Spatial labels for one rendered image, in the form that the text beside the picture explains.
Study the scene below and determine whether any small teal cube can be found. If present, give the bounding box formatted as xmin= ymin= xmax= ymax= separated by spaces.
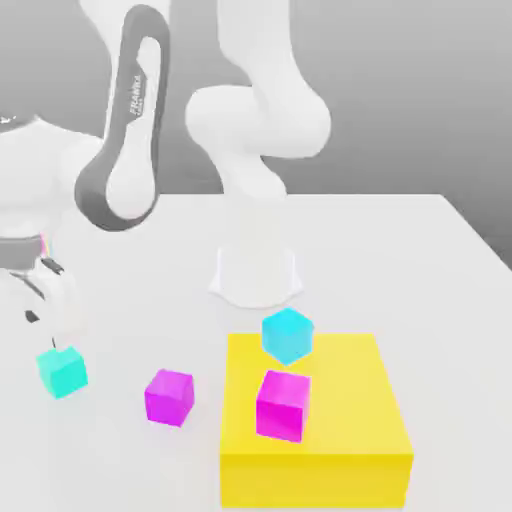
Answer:
xmin=35 ymin=344 xmax=90 ymax=400

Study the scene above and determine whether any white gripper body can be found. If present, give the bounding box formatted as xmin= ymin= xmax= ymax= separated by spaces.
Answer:
xmin=0 ymin=266 xmax=83 ymax=342

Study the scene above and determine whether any small magenta cube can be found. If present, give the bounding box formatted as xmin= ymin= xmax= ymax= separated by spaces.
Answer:
xmin=255 ymin=369 xmax=312 ymax=444
xmin=143 ymin=368 xmax=196 ymax=430

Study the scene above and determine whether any large yellow box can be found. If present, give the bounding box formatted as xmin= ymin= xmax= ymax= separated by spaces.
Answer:
xmin=219 ymin=332 xmax=415 ymax=510

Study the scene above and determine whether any small cyan cube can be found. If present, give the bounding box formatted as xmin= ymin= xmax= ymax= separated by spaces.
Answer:
xmin=261 ymin=306 xmax=315 ymax=368

